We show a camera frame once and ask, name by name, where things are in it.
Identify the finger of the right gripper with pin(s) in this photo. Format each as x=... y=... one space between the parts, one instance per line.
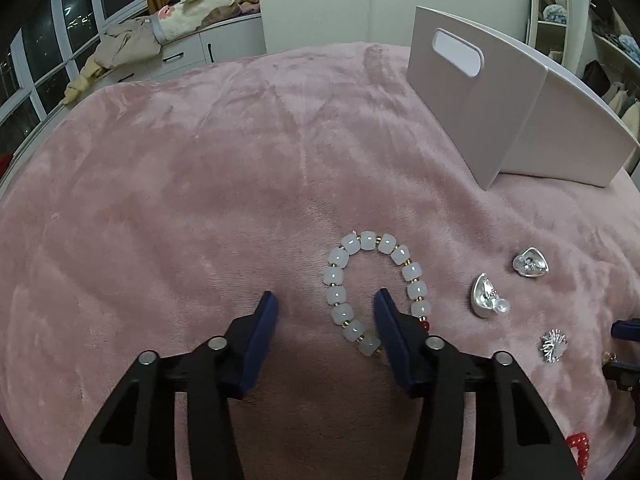
x=626 y=329
x=627 y=378

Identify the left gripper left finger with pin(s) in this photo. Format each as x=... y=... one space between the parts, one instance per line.
x=223 y=368

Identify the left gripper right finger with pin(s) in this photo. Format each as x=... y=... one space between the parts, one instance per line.
x=429 y=368

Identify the silver sparkly flower earring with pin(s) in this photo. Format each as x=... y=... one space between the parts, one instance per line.
x=553 y=345

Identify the small gold pendant charm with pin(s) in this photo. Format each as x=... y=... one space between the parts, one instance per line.
x=608 y=357

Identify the silver heart-shaped earring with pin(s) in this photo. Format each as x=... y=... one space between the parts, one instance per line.
x=485 y=300

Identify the silver round earring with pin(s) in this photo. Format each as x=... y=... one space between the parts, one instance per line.
x=530 y=263

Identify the pink plush bed blanket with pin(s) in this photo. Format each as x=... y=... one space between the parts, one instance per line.
x=155 y=214

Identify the hanging clothes rack garments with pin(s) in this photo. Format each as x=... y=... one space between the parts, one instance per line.
x=612 y=63

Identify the white plastic storage bin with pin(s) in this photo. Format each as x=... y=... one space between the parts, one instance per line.
x=509 y=109

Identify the white window-seat cabinet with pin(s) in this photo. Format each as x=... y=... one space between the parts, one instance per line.
x=200 y=52

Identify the white-framed standing mirror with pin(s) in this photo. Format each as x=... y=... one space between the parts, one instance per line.
x=559 y=29

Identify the large window with frames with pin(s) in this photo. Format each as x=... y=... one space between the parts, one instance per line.
x=46 y=53

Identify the pile of beige clothes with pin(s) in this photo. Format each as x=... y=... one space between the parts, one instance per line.
x=140 y=39

